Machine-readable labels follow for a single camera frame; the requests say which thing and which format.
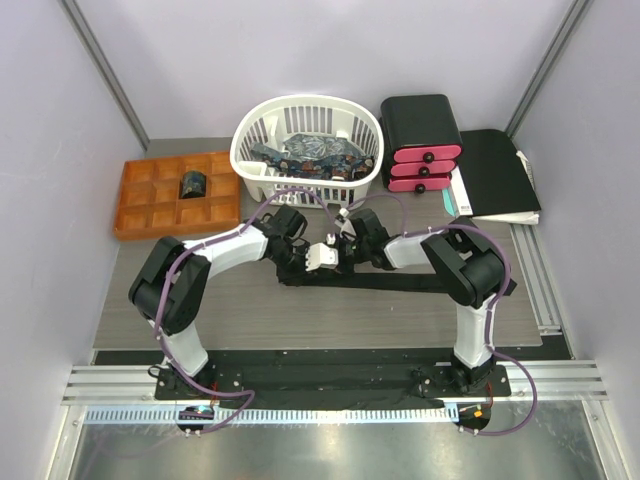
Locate black tie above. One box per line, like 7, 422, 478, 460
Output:
303, 269, 450, 294

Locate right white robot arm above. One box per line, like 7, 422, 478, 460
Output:
336, 209, 515, 395

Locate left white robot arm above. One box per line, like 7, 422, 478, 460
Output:
128, 205, 308, 399

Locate floral patterned ties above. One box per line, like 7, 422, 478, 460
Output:
250, 133, 376, 182

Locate white teal book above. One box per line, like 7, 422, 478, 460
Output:
443, 150, 539, 225

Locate white plastic basket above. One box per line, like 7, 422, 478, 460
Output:
230, 94, 385, 208

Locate black pink drawer box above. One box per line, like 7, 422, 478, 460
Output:
380, 94, 463, 195

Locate rolled dark patterned tie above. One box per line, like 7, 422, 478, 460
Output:
179, 170, 207, 200

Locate black folder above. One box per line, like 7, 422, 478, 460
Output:
457, 129, 541, 218

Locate orange wooden compartment tray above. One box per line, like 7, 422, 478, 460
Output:
113, 151, 241, 241

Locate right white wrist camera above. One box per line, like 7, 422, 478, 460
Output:
335, 208, 357, 240

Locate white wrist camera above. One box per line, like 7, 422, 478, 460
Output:
335, 208, 357, 240
305, 234, 339, 272

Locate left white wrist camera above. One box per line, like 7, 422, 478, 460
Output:
305, 234, 339, 272

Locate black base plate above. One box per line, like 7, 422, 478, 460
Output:
148, 348, 512, 411

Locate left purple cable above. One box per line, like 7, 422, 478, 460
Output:
152, 188, 341, 436

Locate purple cable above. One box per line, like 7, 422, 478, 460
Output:
152, 188, 341, 436
347, 193, 539, 438

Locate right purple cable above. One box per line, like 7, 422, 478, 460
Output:
347, 193, 539, 438

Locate aluminium rail frame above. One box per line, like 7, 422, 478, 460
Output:
46, 360, 631, 479

